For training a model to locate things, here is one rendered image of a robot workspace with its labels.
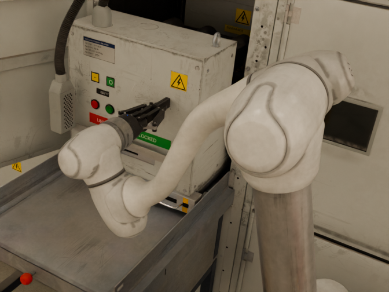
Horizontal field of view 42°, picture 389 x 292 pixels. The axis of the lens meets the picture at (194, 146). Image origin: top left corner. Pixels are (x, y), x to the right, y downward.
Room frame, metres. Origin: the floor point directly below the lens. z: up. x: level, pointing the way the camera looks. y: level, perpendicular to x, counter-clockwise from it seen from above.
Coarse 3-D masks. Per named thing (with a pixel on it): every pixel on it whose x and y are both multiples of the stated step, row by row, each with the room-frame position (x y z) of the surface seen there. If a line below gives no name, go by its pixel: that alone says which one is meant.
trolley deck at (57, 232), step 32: (64, 192) 1.42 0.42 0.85; (224, 192) 1.52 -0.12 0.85; (0, 224) 1.22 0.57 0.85; (32, 224) 1.23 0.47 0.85; (64, 224) 1.25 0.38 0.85; (96, 224) 1.26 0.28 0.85; (160, 224) 1.30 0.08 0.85; (0, 256) 1.12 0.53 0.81; (32, 256) 1.09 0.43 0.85; (64, 256) 1.11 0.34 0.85; (96, 256) 1.12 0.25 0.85; (128, 256) 1.14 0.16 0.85; (64, 288) 1.01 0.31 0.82; (96, 288) 1.00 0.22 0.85
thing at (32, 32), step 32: (0, 0) 1.57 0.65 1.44; (32, 0) 1.68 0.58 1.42; (64, 0) 1.77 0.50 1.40; (0, 32) 1.59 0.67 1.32; (32, 32) 1.68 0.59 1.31; (0, 64) 1.57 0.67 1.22; (32, 64) 1.65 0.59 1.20; (64, 64) 1.76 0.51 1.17; (0, 96) 1.58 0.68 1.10; (32, 96) 1.66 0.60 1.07; (0, 128) 1.57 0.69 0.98; (32, 128) 1.66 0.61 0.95; (0, 160) 1.56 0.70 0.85
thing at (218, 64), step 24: (120, 24) 1.60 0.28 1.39; (144, 24) 1.63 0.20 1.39; (168, 24) 1.66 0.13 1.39; (168, 48) 1.41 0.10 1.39; (192, 48) 1.44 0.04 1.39; (216, 48) 1.47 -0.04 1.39; (216, 72) 1.44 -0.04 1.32; (216, 144) 1.50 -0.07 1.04; (192, 168) 1.36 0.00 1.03; (216, 168) 1.53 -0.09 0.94; (192, 192) 1.37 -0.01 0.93
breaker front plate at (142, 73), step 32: (96, 32) 1.52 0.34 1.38; (96, 64) 1.52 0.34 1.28; (128, 64) 1.47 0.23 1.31; (160, 64) 1.42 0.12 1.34; (192, 64) 1.37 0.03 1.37; (96, 96) 1.52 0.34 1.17; (128, 96) 1.46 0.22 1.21; (160, 96) 1.41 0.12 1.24; (192, 96) 1.37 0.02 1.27; (160, 128) 1.41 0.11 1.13; (128, 160) 1.46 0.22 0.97; (192, 160) 1.36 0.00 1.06
